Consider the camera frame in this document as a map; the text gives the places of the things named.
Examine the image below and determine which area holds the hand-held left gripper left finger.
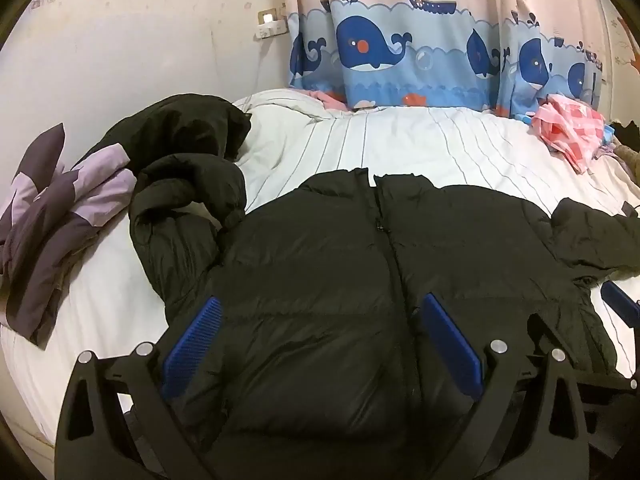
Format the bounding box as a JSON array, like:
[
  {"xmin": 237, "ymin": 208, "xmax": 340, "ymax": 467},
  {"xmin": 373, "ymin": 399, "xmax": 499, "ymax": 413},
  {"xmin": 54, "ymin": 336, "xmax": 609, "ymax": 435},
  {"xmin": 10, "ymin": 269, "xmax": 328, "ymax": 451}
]
[{"xmin": 54, "ymin": 296, "xmax": 236, "ymax": 480}]

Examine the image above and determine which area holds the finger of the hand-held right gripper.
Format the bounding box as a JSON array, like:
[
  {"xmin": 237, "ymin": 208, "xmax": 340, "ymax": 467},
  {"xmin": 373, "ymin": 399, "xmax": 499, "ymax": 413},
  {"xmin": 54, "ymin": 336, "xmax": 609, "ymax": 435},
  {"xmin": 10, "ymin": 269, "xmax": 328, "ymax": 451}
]
[
  {"xmin": 527, "ymin": 312, "xmax": 640, "ymax": 401},
  {"xmin": 600, "ymin": 280, "xmax": 640, "ymax": 331}
]

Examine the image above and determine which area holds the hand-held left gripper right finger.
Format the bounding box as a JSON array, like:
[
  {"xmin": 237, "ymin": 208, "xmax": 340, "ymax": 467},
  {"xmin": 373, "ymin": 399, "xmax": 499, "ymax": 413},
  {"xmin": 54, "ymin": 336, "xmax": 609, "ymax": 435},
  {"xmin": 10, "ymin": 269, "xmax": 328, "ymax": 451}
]
[{"xmin": 409, "ymin": 293, "xmax": 592, "ymax": 480}]

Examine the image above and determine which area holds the black puffer jacket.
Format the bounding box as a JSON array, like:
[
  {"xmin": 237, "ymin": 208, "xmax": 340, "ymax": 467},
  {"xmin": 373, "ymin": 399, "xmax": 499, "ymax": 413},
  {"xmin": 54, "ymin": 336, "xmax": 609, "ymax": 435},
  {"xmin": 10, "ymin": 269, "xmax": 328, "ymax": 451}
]
[{"xmin": 129, "ymin": 154, "xmax": 640, "ymax": 480}]

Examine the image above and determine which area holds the khaki coat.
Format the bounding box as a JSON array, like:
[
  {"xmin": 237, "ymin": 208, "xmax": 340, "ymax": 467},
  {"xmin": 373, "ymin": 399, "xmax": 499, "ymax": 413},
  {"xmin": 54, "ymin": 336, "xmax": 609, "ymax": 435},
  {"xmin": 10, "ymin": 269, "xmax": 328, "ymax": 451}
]
[{"xmin": 612, "ymin": 142, "xmax": 640, "ymax": 181}]

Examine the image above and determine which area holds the dark cloth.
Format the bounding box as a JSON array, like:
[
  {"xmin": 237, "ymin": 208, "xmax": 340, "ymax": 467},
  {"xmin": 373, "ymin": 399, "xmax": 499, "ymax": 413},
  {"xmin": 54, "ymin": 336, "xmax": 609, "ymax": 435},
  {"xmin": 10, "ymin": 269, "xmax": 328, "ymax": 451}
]
[{"xmin": 609, "ymin": 119, "xmax": 640, "ymax": 148}]

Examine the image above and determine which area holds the purple patchwork quilt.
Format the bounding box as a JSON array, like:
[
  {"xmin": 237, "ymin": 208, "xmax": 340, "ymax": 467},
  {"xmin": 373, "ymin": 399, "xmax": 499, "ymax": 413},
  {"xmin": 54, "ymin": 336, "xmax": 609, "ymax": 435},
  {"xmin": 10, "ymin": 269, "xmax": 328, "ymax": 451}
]
[{"xmin": 0, "ymin": 122, "xmax": 137, "ymax": 348}]

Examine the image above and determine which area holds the pink checked cloth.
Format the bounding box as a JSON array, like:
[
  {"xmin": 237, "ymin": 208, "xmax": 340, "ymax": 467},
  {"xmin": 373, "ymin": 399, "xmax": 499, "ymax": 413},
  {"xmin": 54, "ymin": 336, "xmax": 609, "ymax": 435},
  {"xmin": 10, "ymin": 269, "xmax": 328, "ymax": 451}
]
[{"xmin": 530, "ymin": 94, "xmax": 608, "ymax": 175}]

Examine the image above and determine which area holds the white striped bed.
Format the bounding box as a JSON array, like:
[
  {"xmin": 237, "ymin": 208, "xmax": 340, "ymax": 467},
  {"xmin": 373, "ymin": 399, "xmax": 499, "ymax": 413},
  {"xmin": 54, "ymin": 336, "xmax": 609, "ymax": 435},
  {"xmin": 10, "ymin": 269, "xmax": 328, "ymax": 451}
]
[{"xmin": 0, "ymin": 89, "xmax": 640, "ymax": 441}]

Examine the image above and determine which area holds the black garment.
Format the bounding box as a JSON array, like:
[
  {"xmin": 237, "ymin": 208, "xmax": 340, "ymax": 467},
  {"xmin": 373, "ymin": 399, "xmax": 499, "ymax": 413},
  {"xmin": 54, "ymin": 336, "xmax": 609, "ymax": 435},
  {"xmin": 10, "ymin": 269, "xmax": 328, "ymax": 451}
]
[{"xmin": 75, "ymin": 92, "xmax": 252, "ymax": 171}]

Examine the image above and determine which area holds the whale print curtain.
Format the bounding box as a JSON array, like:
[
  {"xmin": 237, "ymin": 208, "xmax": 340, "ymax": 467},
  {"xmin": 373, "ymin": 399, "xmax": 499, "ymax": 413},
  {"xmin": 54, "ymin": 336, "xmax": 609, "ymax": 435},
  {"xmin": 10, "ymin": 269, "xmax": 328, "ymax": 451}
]
[{"xmin": 280, "ymin": 0, "xmax": 608, "ymax": 113}]

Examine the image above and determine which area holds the white wall socket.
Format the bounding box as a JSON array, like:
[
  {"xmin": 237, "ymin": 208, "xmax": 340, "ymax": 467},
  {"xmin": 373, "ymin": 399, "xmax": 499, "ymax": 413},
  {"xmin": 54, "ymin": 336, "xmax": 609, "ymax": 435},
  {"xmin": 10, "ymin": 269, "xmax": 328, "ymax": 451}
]
[{"xmin": 252, "ymin": 8, "xmax": 288, "ymax": 41}]

